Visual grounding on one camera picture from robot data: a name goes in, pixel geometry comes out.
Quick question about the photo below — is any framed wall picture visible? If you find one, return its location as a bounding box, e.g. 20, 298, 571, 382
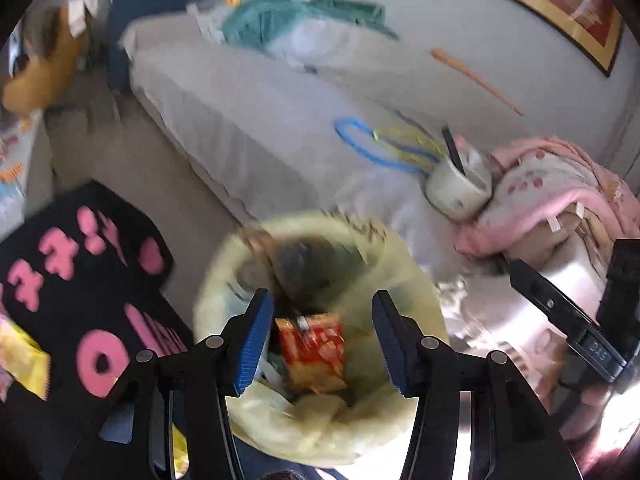
478, 0, 623, 78

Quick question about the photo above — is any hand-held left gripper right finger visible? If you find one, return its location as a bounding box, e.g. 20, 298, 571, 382
371, 290, 583, 480

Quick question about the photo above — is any black stick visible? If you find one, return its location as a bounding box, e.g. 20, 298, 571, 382
441, 127, 467, 177

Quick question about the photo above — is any white tape roll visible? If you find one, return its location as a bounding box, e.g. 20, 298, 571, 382
425, 145, 493, 221

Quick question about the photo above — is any yellow cord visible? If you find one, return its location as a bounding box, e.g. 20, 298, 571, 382
372, 127, 446, 158

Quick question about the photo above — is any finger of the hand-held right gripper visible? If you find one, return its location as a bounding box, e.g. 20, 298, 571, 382
509, 258, 591, 346

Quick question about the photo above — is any red snack packet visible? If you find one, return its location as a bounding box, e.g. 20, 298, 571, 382
274, 312, 348, 396

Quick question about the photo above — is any teal blanket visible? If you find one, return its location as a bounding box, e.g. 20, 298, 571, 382
222, 0, 401, 53

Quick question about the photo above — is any pink floral blanket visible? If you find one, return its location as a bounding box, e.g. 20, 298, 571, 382
455, 135, 640, 261

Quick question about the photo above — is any white side table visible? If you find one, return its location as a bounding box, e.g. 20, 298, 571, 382
0, 110, 51, 238

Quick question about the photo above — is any black mat with pink print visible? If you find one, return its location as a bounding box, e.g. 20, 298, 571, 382
0, 180, 196, 480

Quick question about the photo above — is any bin with yellow bag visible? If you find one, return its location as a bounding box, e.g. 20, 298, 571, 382
192, 210, 451, 468

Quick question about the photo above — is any orange stick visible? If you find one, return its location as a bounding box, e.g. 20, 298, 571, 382
431, 48, 525, 116

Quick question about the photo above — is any person's right hand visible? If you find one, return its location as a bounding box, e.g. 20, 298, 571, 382
580, 385, 623, 411

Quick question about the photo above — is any white pillow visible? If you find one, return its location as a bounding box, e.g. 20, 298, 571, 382
270, 25, 381, 73

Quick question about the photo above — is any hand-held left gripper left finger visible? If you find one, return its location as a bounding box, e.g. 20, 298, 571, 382
75, 287, 276, 480

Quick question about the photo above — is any pink yellow snack packet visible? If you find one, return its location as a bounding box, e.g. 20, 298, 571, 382
0, 317, 51, 401

